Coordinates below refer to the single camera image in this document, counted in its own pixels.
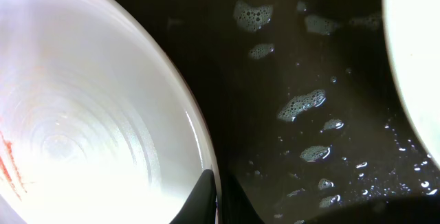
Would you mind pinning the dark brown plastic tray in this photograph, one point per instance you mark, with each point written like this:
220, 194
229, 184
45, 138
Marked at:
301, 106

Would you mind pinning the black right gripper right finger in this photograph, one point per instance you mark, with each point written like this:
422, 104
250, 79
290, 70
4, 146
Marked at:
235, 205

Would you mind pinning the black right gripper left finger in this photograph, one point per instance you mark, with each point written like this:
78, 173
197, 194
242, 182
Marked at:
200, 206

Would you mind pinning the white plate at tray corner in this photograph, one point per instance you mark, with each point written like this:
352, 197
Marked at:
411, 29

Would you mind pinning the white plate with red stain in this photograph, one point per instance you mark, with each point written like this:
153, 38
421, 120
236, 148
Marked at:
97, 124

